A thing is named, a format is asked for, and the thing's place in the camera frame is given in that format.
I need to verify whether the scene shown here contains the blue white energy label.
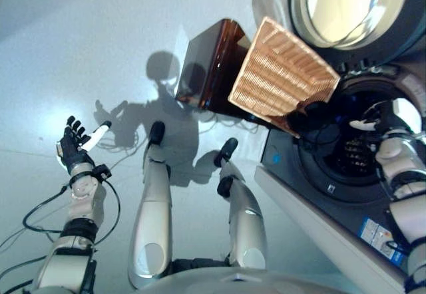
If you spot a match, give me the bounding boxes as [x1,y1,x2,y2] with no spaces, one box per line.
[359,216,409,265]

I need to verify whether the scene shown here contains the black garment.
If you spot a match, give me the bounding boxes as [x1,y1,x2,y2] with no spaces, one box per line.
[287,100,335,136]

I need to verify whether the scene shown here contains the dark grey washing machine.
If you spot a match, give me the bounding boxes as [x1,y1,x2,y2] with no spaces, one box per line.
[261,57,426,275]

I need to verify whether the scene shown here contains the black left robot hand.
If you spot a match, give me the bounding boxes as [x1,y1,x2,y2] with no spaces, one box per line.
[55,116,112,177]

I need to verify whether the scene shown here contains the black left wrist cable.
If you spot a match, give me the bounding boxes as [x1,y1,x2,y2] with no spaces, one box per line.
[0,174,121,275]

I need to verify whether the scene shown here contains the glossy brown stool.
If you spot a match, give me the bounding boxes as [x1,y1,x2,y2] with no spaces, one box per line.
[175,18,267,126]

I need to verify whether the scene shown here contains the rectangular wicker laundry basket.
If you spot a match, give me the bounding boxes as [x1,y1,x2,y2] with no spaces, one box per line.
[228,16,341,138]

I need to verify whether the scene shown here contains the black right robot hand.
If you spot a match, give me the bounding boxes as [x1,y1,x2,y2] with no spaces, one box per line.
[348,96,423,140]

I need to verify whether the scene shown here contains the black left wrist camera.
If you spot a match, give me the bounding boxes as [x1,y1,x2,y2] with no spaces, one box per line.
[94,164,112,180]

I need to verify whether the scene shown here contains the white appliance enclosure panel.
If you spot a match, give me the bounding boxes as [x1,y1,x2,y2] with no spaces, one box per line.
[254,166,410,294]

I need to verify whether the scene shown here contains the round glass washer door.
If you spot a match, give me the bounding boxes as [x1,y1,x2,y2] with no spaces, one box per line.
[286,0,426,66]

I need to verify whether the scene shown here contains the silver robot torso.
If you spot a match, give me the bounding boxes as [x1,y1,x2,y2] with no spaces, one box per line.
[132,257,343,294]

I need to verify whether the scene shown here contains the silver right robot leg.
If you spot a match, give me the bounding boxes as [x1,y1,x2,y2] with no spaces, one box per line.
[214,137,269,270]

